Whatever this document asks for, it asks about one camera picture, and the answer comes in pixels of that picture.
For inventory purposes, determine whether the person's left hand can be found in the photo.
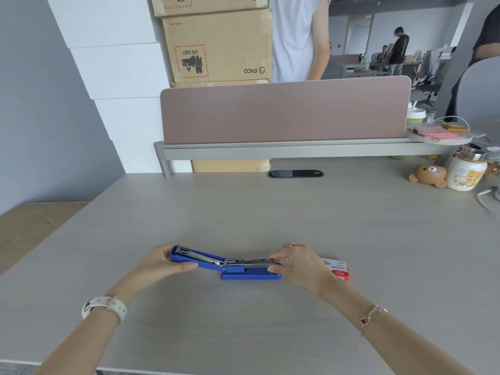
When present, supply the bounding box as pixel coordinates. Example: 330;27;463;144
135;243;198;286

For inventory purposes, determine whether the person's right forearm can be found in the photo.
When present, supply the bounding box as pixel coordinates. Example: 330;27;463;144
317;280;475;375

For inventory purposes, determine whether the black cable grommet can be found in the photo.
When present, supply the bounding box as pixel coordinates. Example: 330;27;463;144
267;170;324;179

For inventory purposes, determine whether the white wristwatch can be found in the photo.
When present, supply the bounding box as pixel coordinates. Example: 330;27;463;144
81;296;128;325

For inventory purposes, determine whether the person's left forearm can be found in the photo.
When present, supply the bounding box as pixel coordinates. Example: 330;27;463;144
35;274;151;375

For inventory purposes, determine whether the grey office chair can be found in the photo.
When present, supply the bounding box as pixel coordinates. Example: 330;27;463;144
456;55;500;147

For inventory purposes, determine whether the gold bracelet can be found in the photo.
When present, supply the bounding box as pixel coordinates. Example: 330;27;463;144
359;305;388;337

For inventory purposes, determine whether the red and white staple box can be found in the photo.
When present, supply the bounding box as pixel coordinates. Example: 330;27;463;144
321;259;350;282

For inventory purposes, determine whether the white cable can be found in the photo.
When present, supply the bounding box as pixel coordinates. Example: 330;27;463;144
476;186;500;213

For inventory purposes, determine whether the person's right hand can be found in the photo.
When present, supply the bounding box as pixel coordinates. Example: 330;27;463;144
268;244;337;298

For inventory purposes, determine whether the large cardboard box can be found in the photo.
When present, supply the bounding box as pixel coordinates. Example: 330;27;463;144
161;8;273;84

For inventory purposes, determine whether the pink desk divider panel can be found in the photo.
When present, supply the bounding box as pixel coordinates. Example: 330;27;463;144
160;76;412;145

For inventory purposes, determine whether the black office chair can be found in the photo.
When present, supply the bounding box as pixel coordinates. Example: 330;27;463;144
411;51;444;107

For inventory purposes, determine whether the white bear print mug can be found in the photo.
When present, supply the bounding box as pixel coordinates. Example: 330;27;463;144
446;148;488;192

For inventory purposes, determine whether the brown bear plush toy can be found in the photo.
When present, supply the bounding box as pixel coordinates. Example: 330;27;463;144
409;163;448;189

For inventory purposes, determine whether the green drink cup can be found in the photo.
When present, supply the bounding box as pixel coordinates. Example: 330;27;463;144
406;102;427;125

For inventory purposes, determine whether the grey divider rail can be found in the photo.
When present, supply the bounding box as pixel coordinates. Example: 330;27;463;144
153;137;461;179

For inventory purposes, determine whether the round grey shelf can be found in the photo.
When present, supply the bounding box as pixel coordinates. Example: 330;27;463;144
405;124;474;146

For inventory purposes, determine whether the blue stapler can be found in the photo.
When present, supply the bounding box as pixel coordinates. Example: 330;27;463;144
170;245;283;281

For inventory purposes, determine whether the stack of white boxes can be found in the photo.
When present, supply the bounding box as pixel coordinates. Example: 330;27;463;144
45;0;193;174

